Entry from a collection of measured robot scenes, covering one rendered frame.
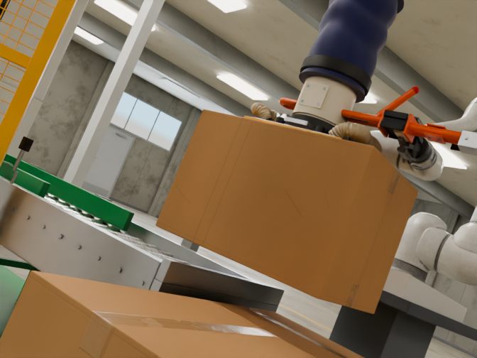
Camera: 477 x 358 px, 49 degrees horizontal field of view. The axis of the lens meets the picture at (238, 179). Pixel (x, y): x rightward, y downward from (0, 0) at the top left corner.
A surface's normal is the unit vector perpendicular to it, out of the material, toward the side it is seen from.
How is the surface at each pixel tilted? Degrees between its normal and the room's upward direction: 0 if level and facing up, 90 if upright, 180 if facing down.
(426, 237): 81
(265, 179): 90
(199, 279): 90
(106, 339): 90
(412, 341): 90
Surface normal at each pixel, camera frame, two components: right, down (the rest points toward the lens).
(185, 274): 0.78, 0.28
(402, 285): -0.76, -0.36
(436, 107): 0.53, 0.15
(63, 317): -0.49, -0.29
